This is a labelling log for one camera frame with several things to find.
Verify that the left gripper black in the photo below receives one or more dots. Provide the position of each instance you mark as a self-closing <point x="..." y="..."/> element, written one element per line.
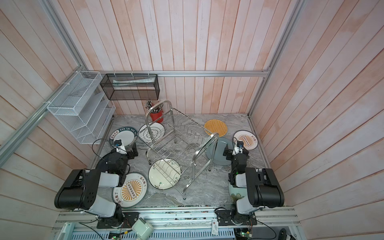
<point x="130" y="151"/>

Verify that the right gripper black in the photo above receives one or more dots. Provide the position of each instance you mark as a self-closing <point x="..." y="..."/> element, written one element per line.
<point x="229" y="153"/>

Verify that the white plate green text rim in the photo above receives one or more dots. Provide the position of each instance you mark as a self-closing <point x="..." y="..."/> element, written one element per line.
<point x="128" y="136"/>

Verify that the white plate cloud line pattern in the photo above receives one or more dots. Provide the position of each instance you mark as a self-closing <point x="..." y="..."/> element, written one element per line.
<point x="151" y="133"/>

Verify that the large orange sunburst plate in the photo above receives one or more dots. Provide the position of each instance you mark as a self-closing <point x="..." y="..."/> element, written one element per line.
<point x="132" y="191"/>

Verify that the stainless steel dish rack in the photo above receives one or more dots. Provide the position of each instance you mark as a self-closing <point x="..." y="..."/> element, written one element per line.
<point x="185" y="141"/>

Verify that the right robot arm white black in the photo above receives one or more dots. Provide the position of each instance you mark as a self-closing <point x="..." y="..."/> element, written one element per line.
<point x="251" y="189"/>

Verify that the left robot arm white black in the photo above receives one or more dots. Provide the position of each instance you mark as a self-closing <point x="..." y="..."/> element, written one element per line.
<point x="80" y="189"/>

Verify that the grey green plain plate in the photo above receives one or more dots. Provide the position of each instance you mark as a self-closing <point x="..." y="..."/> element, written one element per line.
<point x="218" y="157"/>

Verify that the small orange sunburst plate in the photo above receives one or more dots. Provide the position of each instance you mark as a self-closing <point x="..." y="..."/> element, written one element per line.
<point x="248" y="138"/>

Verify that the yellow woven round trivet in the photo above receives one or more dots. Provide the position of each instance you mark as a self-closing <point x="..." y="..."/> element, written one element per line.
<point x="216" y="126"/>

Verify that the cream plate red berry pattern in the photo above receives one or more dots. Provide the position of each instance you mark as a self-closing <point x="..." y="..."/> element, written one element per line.
<point x="164" y="174"/>

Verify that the light green lotus plate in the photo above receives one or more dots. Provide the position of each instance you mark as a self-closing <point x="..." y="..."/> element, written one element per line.
<point x="237" y="193"/>

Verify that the red utensil cup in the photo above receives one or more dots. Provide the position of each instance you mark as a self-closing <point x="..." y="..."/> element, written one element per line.
<point x="157" y="116"/>

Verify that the white green box device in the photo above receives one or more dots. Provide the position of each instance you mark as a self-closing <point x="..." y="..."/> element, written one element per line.
<point x="143" y="229"/>

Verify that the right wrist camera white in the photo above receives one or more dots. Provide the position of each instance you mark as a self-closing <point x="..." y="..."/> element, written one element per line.
<point x="239" y="147"/>

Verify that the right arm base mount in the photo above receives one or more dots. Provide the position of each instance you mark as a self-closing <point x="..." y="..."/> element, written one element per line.
<point x="231" y="217"/>

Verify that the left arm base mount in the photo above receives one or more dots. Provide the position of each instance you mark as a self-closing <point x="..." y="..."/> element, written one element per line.
<point x="125" y="220"/>

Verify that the black mesh wall basket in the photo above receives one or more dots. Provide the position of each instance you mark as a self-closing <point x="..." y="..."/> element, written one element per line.
<point x="118" y="87"/>

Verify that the white wire mesh shelf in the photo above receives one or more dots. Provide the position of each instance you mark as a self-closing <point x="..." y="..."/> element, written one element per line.
<point x="82" y="109"/>

